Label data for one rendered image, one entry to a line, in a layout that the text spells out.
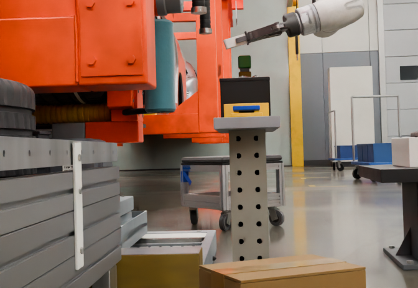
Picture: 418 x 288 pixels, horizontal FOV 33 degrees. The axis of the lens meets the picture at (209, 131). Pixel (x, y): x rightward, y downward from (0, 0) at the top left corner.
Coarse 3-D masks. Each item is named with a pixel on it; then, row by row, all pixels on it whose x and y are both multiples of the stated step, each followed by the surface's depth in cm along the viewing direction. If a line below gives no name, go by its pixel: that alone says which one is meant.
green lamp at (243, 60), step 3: (240, 57) 219; (243, 57) 219; (246, 57) 219; (249, 57) 219; (240, 60) 219; (243, 60) 219; (246, 60) 218; (249, 60) 218; (240, 63) 219; (243, 63) 219; (246, 63) 218; (249, 63) 218; (240, 66) 219; (243, 66) 218; (246, 66) 218; (249, 66) 218
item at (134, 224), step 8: (128, 216) 234; (136, 216) 219; (144, 216) 235; (128, 224) 203; (136, 224) 217; (144, 224) 235; (128, 232) 202; (136, 232) 217; (144, 232) 234; (128, 240) 202; (136, 240) 216
